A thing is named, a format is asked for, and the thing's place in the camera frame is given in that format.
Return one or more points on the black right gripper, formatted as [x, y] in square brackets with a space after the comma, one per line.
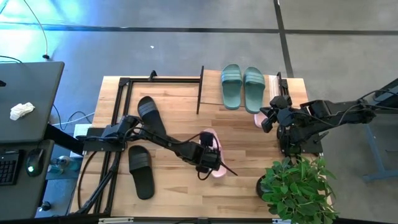
[283, 118]

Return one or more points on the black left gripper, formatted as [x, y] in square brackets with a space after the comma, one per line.
[208, 158]

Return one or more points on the pink rubber slide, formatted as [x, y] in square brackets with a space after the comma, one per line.
[218, 143]
[258, 119]

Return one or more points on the green rubber slide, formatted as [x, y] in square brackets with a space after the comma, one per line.
[254, 93]
[231, 90]

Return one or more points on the black rubber slide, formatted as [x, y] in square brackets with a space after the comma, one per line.
[150, 112]
[141, 172]

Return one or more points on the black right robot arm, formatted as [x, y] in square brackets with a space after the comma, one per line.
[326, 115]

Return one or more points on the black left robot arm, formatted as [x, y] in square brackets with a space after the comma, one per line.
[168, 143]

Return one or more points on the black plant pot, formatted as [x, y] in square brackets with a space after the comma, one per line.
[258, 186]

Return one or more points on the green leafy plant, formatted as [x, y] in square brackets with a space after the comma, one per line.
[295, 189]

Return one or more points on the white power strip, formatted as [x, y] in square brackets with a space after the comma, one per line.
[81, 129]

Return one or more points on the clear plastic water bottle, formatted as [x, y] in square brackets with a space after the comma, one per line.
[63, 163]

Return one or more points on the black round knob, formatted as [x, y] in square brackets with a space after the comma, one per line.
[46, 206]

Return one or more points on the black computer mouse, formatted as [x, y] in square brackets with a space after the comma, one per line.
[34, 161]

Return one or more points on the grey desk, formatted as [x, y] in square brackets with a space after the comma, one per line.
[31, 93]
[18, 199]

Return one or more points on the white crumpled tissue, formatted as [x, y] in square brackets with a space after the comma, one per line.
[21, 110]

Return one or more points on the black keyboard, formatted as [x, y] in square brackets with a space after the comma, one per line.
[7, 168]

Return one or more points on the small black device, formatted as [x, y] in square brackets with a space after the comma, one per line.
[2, 83]

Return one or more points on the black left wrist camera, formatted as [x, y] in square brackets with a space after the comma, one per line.
[206, 139]

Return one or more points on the black aluminium rig frame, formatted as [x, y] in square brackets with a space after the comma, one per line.
[285, 86]
[140, 80]

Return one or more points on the wooden shelf with black frame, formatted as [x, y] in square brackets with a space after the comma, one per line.
[211, 90]

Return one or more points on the silver metal bracket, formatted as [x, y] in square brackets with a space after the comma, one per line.
[278, 221]
[115, 220]

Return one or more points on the blue-grey metal desk frame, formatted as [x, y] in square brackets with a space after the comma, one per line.
[377, 155]

